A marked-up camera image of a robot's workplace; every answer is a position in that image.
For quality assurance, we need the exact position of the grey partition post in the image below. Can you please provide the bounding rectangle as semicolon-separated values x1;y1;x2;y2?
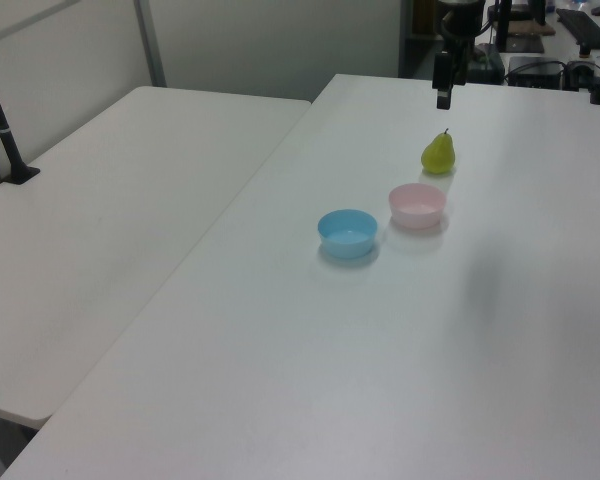
133;0;168;89

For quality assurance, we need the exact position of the black keyboard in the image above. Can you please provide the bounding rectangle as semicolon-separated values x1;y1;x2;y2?
554;7;600;51

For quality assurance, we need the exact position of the black electronics box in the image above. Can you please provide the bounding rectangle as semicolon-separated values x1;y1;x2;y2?
507;55;566;89

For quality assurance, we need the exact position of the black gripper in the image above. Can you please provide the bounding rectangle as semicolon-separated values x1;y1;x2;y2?
433;0;485;111

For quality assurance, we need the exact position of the black monitor stand pole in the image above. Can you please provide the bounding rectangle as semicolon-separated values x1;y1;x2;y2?
494;0;514;52

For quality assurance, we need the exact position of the pink plastic bowl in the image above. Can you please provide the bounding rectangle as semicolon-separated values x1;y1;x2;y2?
387;182;448;231

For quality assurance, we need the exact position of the white side table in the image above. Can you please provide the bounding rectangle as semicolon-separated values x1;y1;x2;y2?
0;85;314;431

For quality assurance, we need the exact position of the blue plastic bowl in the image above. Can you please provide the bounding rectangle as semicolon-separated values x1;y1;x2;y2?
317;208;379;260

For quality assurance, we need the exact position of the brown wooden board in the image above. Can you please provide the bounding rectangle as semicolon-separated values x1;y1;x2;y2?
489;19;557;38

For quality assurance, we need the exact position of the grey box with red button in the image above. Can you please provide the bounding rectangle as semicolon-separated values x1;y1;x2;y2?
564;42;597;92

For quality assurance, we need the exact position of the black camera pole with base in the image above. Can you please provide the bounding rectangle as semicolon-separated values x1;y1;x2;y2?
0;43;42;186

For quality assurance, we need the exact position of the green pear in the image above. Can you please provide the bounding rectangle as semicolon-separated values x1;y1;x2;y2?
420;127;457;176

